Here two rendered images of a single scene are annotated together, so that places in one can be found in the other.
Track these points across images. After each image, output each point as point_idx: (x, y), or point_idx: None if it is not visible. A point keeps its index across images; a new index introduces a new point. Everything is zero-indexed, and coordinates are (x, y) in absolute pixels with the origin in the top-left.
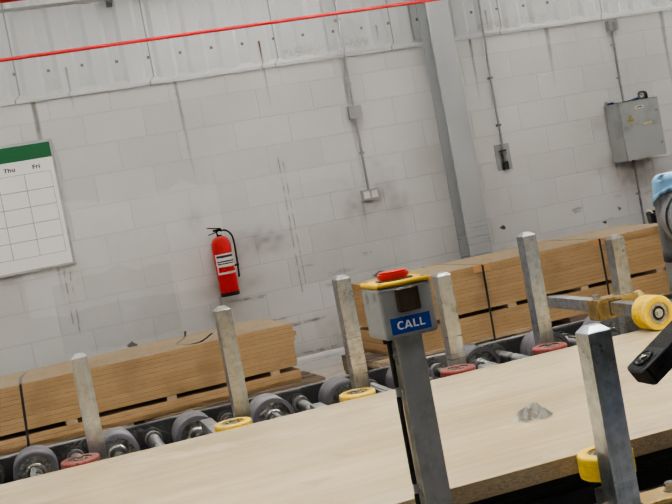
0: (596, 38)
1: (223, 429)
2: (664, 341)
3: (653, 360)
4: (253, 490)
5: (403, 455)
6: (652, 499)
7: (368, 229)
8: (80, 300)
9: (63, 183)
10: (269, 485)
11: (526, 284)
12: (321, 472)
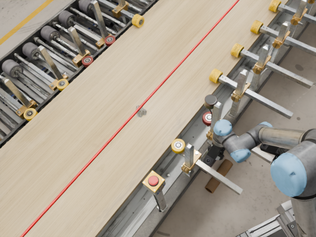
0: None
1: (29, 119)
2: (212, 155)
3: (211, 162)
4: (84, 176)
5: (117, 145)
6: (194, 160)
7: None
8: None
9: None
10: (87, 172)
11: (96, 16)
12: (98, 160)
